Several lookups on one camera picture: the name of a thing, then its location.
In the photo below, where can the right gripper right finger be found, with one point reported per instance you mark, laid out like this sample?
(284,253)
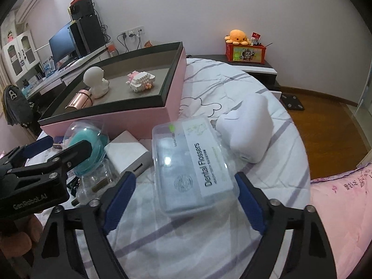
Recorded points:
(309,254)

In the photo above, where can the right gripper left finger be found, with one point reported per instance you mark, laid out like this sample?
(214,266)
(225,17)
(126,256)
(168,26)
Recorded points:
(58,253)

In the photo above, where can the rose gold metal tin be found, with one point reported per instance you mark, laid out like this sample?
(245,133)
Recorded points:
(82,99)

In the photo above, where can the clear dental flossers box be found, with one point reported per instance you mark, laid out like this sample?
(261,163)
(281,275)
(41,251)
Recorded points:
(191,172)

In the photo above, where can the person's left hand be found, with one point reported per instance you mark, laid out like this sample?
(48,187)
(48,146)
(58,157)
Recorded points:
(22,237)

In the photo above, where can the pink bed blanket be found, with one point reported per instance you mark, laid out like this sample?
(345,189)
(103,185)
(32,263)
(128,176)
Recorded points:
(343,202)

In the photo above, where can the small bronze cylinder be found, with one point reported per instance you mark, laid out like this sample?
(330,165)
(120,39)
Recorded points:
(100,185)

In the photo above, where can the black office chair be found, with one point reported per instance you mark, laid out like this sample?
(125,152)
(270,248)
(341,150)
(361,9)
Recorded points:
(18,111)

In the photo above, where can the teal puff in clear case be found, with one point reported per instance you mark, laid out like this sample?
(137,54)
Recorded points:
(88,138)

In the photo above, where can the white power bank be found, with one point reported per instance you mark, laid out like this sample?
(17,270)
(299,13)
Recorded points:
(126,153)

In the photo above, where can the white desk with drawers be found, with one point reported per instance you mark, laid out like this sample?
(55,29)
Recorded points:
(67,74)

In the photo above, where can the white round-head figurine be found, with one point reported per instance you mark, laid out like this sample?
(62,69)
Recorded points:
(94,79)

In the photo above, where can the white glass-door cabinet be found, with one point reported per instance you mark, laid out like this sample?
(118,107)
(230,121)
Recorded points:
(20,56)

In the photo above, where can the pink storage box tray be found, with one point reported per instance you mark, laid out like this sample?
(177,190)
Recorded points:
(122,109)

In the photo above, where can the black computer monitor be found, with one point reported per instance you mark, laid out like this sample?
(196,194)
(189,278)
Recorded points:
(62,45)

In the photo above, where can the black floor scale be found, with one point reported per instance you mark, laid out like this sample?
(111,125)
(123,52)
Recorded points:
(291,102)

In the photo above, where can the pink white block toy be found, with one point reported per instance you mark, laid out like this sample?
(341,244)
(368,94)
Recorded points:
(140,81)

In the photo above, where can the orange cap water bottle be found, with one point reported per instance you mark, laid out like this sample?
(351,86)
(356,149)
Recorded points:
(112,49)

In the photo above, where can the black computer tower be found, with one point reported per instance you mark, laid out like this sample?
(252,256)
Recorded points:
(87,35)

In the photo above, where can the white air conditioner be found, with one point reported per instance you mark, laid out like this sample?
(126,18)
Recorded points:
(24,10)

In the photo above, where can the orange figurine on stand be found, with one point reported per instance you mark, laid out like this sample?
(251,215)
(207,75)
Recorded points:
(148,44)

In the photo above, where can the black white TV stand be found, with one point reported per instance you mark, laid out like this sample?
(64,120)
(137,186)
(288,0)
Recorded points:
(264,73)

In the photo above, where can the black speaker with red item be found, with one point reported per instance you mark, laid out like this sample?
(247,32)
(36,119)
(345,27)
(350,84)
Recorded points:
(81,8)

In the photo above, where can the red printed storage box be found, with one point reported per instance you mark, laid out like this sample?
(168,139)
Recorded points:
(251,54)

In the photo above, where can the orange octopus plush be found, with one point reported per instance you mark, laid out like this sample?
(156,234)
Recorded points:
(237,37)

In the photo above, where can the white wall power strip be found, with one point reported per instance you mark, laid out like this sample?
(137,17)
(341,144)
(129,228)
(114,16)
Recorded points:
(133,32)

